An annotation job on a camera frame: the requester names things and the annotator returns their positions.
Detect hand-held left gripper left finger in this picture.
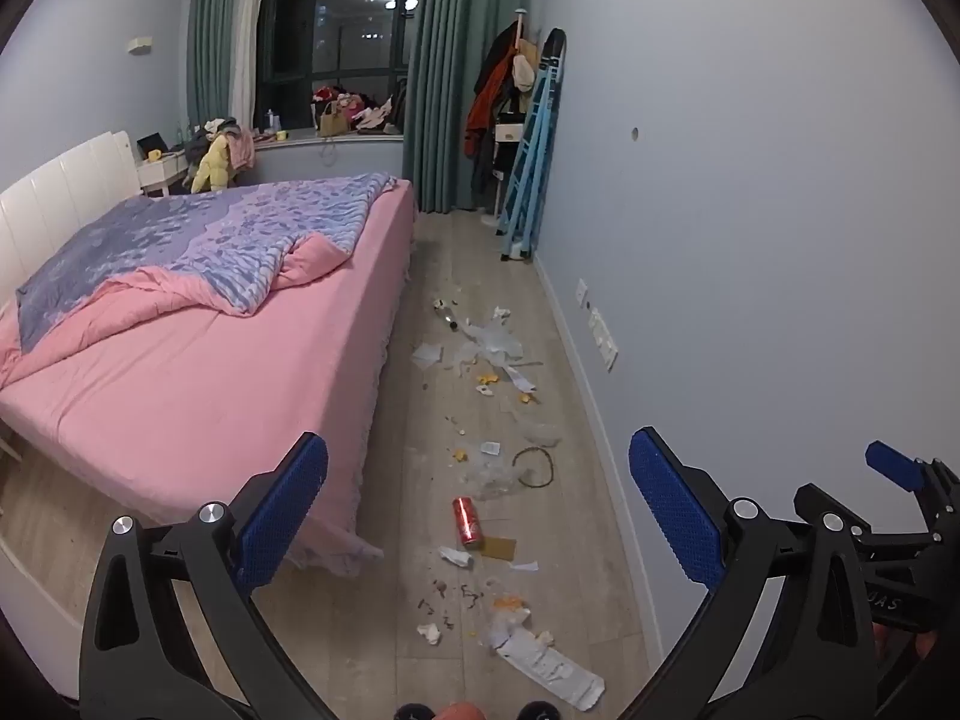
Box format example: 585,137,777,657
79,431,331,720

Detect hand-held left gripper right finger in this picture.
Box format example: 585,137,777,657
627,427,878,720

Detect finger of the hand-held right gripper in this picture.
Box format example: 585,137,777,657
865,440,960,541
793,481,938,550

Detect large clear plastic bag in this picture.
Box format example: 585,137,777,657
450,319,526,376

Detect person's right hand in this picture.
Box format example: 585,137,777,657
872,619,938,662

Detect pink bed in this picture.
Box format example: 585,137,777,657
0,178,419,665

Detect black loop band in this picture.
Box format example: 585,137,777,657
512,448,557,489

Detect red drink can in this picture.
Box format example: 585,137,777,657
451,496,483,547

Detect flat clear plastic film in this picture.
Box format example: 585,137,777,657
461,461,526,500

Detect long white wrapper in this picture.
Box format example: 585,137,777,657
480,607,605,710

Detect printed paper receipt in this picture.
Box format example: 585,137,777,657
502,360,542,395

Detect scattered orange peel pieces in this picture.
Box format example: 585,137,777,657
448,371,538,640

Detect purple printed blanket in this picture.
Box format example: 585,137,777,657
0,172,398,391

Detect yellow puffer jacket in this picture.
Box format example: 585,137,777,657
191,133,233,194

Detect white nightstand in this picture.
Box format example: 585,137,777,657
135,146,197,197

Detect pink garment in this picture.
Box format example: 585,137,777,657
225,127,257,175

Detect white headboard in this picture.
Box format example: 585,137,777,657
0,131,143,278

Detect blue folding ladder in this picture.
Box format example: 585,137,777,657
499,28,567,260

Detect pile of clothes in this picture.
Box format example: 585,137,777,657
311,82,407,134

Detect wide green curtain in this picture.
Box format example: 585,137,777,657
403,0,526,215

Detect red and black jacket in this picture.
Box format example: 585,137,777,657
465,19,518,160

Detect white sheer curtain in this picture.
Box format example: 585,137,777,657
231,0,265,128

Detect narrow green curtain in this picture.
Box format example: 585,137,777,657
186,0,248,125

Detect dark window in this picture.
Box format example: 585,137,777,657
255,0,421,132

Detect row of white wall outlets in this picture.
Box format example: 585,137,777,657
590,307,620,373

